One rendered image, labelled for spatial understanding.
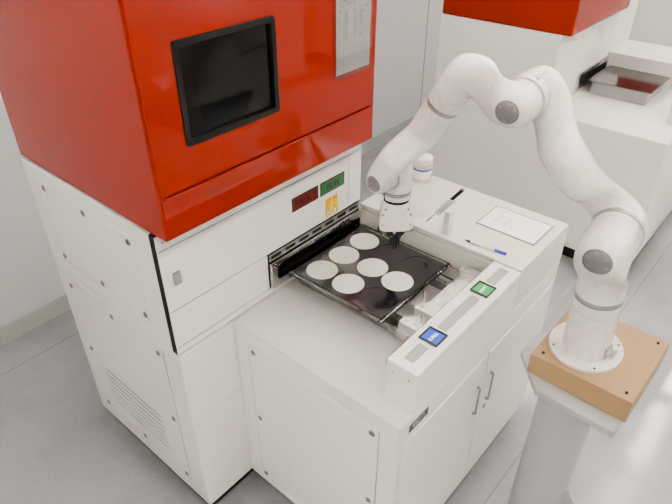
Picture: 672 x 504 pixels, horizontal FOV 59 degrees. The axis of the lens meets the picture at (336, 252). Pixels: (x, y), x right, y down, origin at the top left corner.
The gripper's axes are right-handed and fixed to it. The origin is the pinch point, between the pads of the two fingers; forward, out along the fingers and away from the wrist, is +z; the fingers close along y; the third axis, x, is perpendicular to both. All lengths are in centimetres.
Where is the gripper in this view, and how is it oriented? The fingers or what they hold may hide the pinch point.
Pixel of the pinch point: (394, 241)
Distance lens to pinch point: 184.6
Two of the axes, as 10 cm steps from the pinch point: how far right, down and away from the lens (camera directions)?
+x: -0.2, -5.6, 8.3
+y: 10.0, -0.2, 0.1
